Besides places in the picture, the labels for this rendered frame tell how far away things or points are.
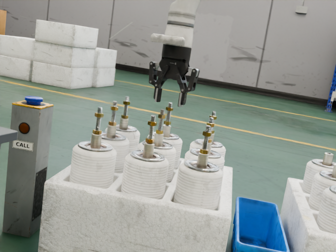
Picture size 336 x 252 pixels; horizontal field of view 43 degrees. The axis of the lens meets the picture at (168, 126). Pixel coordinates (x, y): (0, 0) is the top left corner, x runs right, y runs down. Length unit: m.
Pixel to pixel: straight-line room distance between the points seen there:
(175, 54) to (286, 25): 5.06
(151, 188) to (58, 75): 2.96
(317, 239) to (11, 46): 3.55
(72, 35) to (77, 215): 2.88
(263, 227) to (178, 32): 0.57
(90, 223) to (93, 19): 6.25
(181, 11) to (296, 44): 5.03
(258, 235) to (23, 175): 0.63
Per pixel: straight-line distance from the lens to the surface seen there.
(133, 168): 0.89
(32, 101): 1.01
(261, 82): 6.11
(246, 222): 1.20
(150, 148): 0.90
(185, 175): 0.88
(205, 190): 0.88
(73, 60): 3.74
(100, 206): 0.89
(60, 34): 3.77
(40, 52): 3.89
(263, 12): 6.16
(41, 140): 1.02
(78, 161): 0.92
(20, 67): 4.02
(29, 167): 1.03
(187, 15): 1.09
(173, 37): 1.05
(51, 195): 0.92
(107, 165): 0.92
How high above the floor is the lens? 0.49
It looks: 11 degrees down
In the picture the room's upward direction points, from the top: 8 degrees clockwise
